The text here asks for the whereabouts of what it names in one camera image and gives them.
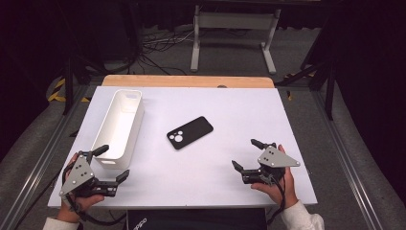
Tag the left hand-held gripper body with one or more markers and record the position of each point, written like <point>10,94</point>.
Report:
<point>79,174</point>

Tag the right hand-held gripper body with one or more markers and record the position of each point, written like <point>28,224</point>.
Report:
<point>276,159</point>

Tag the white plastic storage bin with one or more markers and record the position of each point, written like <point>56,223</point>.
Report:
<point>118,127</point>

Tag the black phone case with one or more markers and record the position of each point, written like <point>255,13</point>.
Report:
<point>191,132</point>

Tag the person's left hand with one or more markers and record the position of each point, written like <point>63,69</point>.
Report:
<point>79,204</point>

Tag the person's right hand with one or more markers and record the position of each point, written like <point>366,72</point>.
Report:
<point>285,188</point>

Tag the white table board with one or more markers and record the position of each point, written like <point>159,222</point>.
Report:
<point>198,172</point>

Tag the black box with white print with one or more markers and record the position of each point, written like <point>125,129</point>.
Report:
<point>198,219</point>

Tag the yellow and black floor tape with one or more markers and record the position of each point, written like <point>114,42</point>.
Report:
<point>59,92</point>

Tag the black stand legs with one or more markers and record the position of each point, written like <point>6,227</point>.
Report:
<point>328,92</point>
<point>68,83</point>

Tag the wooden table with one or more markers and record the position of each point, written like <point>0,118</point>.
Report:
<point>185,81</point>

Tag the white metal stand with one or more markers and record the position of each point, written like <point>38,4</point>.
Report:
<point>236,20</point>

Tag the aluminium floor rail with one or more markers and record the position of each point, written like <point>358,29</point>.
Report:
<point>348,159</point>
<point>38,166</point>

